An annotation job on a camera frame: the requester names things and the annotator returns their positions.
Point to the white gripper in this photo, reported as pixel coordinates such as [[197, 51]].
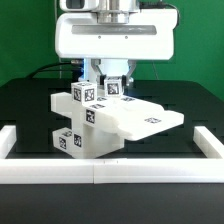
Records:
[[147, 36]]

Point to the white chair back part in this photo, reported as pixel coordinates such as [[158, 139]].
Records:
[[128, 117]]

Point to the white chair seat part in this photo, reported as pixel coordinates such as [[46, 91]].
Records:
[[93, 143]]

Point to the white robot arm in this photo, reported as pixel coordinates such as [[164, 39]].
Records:
[[118, 12]]

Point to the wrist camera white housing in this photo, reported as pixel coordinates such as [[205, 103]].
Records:
[[78, 5]]

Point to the white U-shaped fence frame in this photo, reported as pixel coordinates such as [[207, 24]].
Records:
[[102, 171]]

